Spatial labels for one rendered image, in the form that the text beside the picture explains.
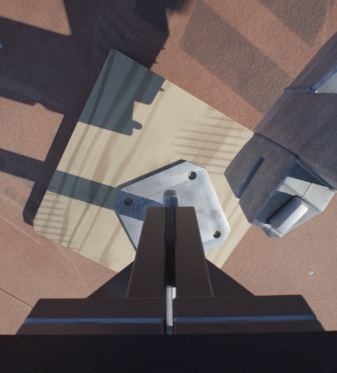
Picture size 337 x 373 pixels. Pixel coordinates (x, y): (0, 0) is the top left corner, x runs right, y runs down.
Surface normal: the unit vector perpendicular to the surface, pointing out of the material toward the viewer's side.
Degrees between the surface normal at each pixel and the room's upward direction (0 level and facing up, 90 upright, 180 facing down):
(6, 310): 0
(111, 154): 0
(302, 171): 17
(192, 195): 0
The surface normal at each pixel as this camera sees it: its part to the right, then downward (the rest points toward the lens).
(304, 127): -0.81, -0.57
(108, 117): -0.01, 0.29
